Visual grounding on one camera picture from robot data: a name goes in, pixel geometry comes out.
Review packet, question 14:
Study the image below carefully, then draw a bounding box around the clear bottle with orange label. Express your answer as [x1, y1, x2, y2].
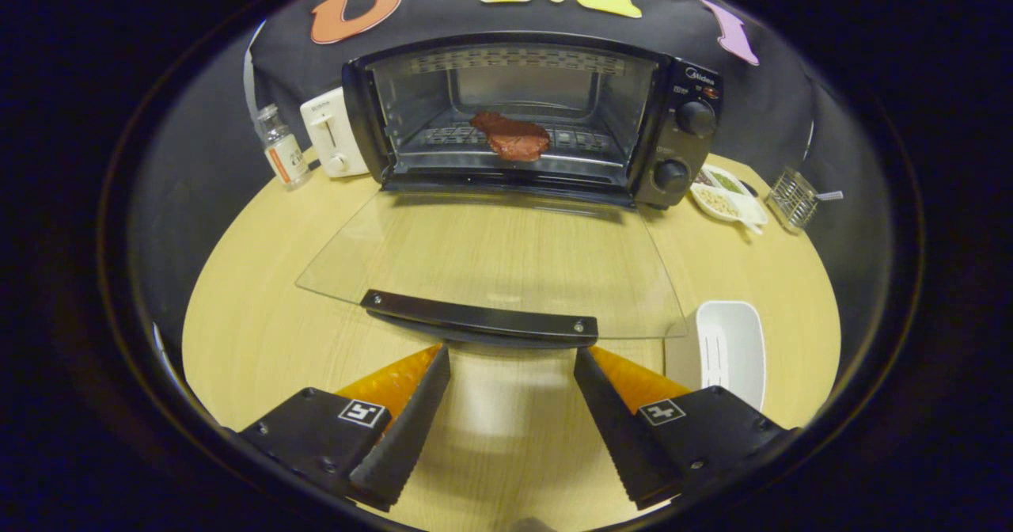
[254, 104, 312, 192]

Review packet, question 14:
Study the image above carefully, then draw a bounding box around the red raw meat piece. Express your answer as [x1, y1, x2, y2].
[469, 111, 552, 162]

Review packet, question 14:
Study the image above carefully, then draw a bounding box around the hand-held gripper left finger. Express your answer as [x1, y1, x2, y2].
[237, 345, 452, 512]

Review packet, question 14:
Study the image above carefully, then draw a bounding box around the white pop-up toaster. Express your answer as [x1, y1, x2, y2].
[300, 87, 370, 179]

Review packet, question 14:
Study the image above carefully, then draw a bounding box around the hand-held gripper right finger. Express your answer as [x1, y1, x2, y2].
[574, 346, 796, 511]

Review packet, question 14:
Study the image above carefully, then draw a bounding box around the black toaster oven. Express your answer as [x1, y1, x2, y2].
[296, 32, 723, 349]

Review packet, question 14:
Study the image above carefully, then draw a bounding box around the small white plastic tray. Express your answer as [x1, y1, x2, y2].
[695, 301, 767, 412]

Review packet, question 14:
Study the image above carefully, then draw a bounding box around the white divided tray with grains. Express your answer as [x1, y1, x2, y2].
[690, 164, 769, 235]

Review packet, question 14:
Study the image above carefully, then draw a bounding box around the wire mesh utensil holder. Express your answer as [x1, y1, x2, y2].
[764, 168, 821, 235]

